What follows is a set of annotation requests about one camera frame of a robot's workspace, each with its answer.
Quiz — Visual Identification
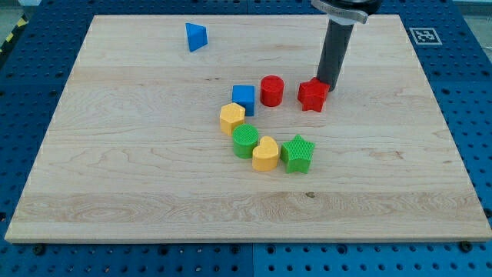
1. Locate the white fiducial marker tag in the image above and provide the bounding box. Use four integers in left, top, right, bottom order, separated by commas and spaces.
409, 27, 442, 45

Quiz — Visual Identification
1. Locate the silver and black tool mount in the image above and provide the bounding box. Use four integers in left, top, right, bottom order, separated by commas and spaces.
311, 0, 383, 25

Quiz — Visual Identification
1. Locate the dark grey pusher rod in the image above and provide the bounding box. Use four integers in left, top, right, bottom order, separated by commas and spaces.
317, 19, 353, 92

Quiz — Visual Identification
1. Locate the red cylinder block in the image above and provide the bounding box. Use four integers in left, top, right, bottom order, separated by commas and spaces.
260, 75, 284, 107

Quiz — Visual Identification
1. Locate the green cylinder block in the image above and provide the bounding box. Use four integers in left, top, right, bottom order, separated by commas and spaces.
232, 124, 259, 159

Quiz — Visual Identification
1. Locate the red star block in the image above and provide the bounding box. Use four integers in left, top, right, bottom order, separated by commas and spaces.
298, 77, 330, 112

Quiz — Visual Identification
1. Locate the yellow hexagon block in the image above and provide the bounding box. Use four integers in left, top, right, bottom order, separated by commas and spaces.
219, 102, 245, 136

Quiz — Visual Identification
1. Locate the wooden board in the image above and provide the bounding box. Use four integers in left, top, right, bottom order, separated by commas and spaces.
5, 15, 491, 243

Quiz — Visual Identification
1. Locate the blue triangle block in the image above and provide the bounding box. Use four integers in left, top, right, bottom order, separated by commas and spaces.
185, 22, 208, 52

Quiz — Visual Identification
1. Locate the blue cube block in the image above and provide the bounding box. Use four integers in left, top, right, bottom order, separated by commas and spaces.
231, 85, 255, 116

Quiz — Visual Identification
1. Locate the yellow heart block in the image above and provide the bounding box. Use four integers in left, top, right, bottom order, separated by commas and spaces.
252, 136, 280, 172

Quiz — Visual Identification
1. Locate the green star block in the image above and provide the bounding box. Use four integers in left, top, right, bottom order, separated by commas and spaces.
280, 134, 315, 174

